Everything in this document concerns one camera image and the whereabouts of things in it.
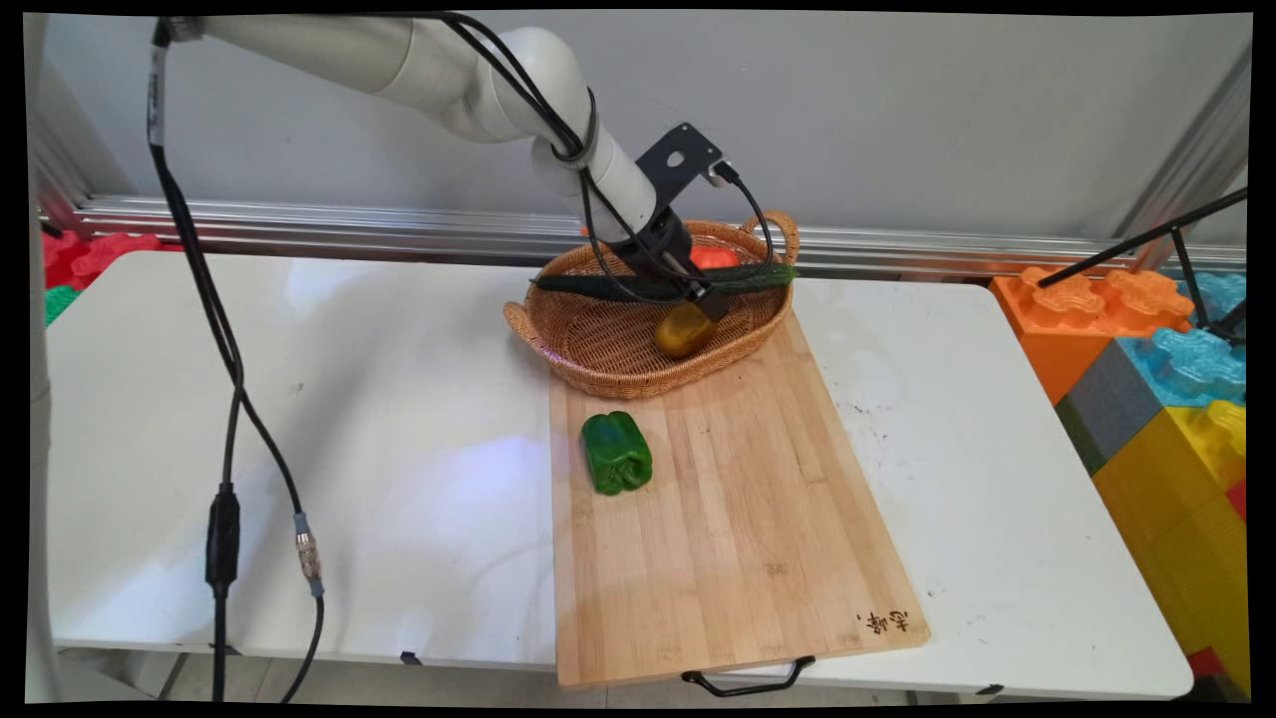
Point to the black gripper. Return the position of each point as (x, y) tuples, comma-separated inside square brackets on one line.
[(663, 244)]

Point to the yellow-brown potato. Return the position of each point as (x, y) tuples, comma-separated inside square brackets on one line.
[(684, 334)]

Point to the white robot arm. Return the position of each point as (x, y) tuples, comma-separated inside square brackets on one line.
[(469, 70)]

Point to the red tomato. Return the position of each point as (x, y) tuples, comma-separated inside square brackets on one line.
[(713, 256)]

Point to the woven wicker basket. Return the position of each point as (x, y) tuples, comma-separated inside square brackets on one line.
[(608, 349)]

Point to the long green cucumber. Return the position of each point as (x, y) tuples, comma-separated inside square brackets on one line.
[(578, 284)]

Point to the green bell pepper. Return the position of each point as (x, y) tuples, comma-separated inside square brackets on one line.
[(616, 454)]

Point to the wooden cutting board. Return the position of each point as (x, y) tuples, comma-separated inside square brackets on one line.
[(728, 499)]

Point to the orange foam block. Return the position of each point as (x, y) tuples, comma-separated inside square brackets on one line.
[(1077, 319)]

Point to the grey foam block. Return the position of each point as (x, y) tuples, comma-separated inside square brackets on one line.
[(1107, 404)]

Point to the black tripod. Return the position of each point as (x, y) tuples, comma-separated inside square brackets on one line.
[(1186, 259)]

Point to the blue foam block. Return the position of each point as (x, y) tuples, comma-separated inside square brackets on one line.
[(1191, 364)]

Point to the small red foam block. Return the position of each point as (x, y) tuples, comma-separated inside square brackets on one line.
[(1204, 662)]

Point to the green foam block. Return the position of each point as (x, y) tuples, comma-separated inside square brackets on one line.
[(58, 302)]

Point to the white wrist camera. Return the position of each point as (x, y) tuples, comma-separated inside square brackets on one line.
[(718, 176)]

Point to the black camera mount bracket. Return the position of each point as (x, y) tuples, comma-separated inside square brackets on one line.
[(678, 160)]

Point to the aluminium frame rail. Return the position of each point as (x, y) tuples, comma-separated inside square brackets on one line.
[(399, 227)]

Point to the aluminium frame post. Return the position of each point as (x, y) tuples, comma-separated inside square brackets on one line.
[(1191, 160)]

